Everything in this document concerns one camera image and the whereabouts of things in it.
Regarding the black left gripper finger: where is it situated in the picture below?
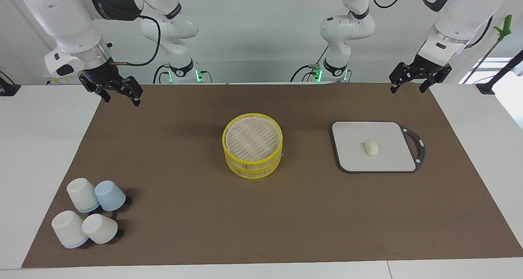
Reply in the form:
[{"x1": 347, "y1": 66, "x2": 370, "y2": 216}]
[
  {"x1": 420, "y1": 69, "x2": 450, "y2": 94},
  {"x1": 389, "y1": 62, "x2": 411, "y2": 94}
]

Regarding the yellow bamboo steamer lid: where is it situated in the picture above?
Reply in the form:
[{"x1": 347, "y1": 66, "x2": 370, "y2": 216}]
[{"x1": 222, "y1": 113, "x2": 284, "y2": 167}]

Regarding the yellow bamboo steamer basket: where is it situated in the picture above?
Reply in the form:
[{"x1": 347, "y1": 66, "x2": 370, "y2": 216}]
[{"x1": 224, "y1": 146, "x2": 283, "y2": 180}]

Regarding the white power strip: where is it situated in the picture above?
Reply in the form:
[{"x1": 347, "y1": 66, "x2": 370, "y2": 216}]
[{"x1": 44, "y1": 76, "x2": 82, "y2": 86}]

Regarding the grey cutting board dark rim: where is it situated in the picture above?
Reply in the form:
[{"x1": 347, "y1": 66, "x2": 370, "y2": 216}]
[{"x1": 331, "y1": 121, "x2": 425, "y2": 174}]

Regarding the green clamp on pole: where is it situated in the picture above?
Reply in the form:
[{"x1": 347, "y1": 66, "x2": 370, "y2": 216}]
[{"x1": 464, "y1": 14, "x2": 513, "y2": 83}]

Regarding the black table clamp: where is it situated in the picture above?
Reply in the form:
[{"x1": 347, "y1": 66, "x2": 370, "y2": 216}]
[{"x1": 0, "y1": 71, "x2": 21, "y2": 96}]

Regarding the light blue plastic cup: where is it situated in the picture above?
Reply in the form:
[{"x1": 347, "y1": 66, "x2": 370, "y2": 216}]
[{"x1": 94, "y1": 180, "x2": 127, "y2": 212}]

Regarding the white plastic cup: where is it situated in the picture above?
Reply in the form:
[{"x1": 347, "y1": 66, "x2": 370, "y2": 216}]
[
  {"x1": 67, "y1": 178, "x2": 100, "y2": 213},
  {"x1": 51, "y1": 210, "x2": 89, "y2": 249},
  {"x1": 82, "y1": 214, "x2": 118, "y2": 245}
]

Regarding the brown table mat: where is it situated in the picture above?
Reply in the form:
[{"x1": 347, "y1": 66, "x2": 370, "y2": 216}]
[{"x1": 21, "y1": 82, "x2": 523, "y2": 268}]

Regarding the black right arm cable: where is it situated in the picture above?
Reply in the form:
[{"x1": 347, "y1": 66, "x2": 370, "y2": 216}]
[{"x1": 88, "y1": 0, "x2": 161, "y2": 67}]

